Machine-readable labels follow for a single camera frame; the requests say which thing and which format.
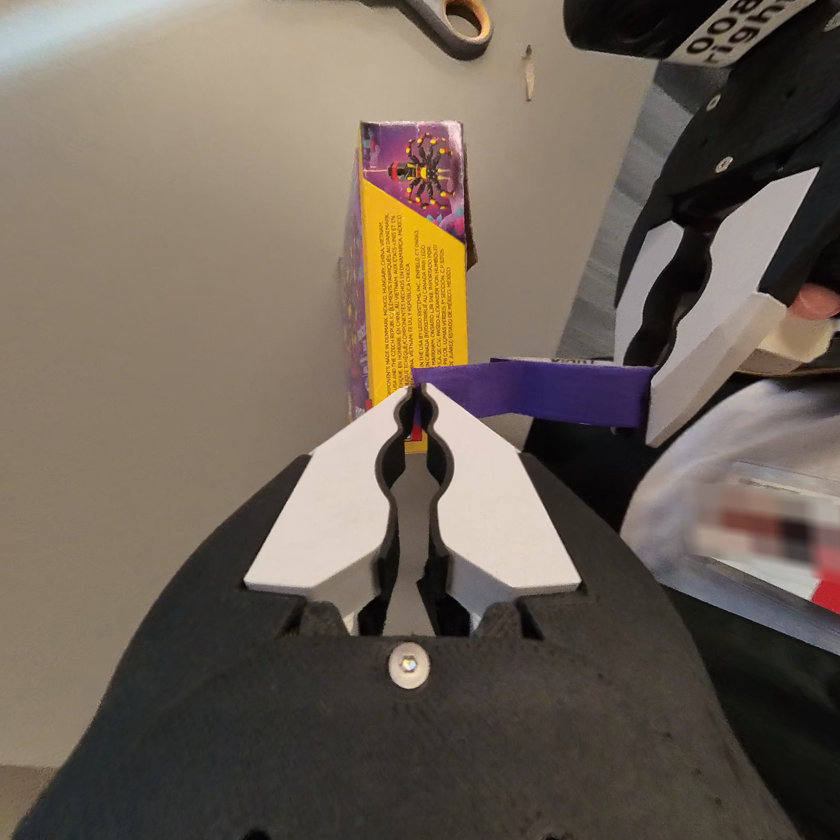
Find person's white shirt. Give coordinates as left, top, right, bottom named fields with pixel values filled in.
left=620, top=377, right=840, bottom=657

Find yellow purple toy set box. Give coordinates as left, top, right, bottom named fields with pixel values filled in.
left=338, top=120, right=477, bottom=455

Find purple tape roll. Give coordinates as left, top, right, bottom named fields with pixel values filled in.
left=410, top=356, right=657, bottom=431

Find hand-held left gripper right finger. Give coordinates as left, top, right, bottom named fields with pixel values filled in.
left=420, top=382, right=584, bottom=635

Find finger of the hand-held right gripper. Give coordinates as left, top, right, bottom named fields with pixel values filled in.
left=646, top=167, right=821, bottom=448
left=613, top=222, right=690, bottom=368

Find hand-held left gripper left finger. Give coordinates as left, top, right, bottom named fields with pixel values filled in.
left=244, top=384, right=419, bottom=635

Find grey yellow scissors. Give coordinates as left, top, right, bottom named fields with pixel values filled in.
left=357, top=0, right=493, bottom=62

